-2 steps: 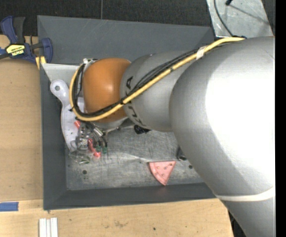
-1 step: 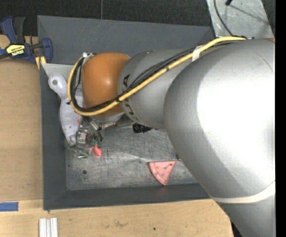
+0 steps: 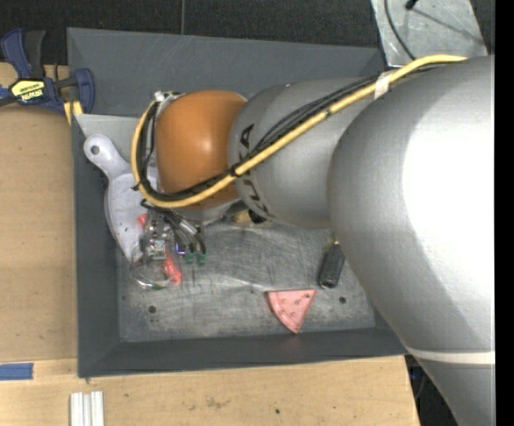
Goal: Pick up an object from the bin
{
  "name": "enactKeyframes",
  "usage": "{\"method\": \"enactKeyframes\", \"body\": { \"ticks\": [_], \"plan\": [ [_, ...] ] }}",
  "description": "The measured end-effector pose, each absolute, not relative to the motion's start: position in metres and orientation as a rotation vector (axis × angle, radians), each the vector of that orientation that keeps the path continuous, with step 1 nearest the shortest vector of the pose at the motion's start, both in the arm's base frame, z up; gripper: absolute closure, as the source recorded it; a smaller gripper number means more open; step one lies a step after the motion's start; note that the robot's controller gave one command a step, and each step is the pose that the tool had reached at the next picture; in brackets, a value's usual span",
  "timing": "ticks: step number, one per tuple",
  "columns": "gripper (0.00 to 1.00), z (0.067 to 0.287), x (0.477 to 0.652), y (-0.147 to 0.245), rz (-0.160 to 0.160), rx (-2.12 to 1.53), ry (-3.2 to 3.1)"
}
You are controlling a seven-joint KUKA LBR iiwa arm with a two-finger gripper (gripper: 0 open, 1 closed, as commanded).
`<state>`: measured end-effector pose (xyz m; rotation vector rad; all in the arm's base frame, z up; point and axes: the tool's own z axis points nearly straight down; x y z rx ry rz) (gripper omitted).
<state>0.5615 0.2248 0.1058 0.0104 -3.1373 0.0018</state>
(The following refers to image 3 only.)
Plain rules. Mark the grey metal bin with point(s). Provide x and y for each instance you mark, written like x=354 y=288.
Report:
x=239 y=317

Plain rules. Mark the clear sunglasses with orange arms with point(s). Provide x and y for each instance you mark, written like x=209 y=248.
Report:
x=173 y=270

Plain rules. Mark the white plastic paddle board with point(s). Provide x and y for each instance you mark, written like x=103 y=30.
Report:
x=121 y=202

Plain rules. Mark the black plug with brass tip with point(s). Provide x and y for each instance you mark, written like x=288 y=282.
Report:
x=331 y=266

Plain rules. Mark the black cylinder on white bracket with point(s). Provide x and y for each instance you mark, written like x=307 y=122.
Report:
x=253 y=217

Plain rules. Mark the pale wood flat board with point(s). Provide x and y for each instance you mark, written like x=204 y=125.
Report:
x=30 y=238

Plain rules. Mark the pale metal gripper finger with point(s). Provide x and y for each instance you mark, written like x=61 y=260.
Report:
x=156 y=247

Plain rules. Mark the pink triangular sponge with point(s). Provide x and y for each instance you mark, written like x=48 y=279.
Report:
x=290 y=306

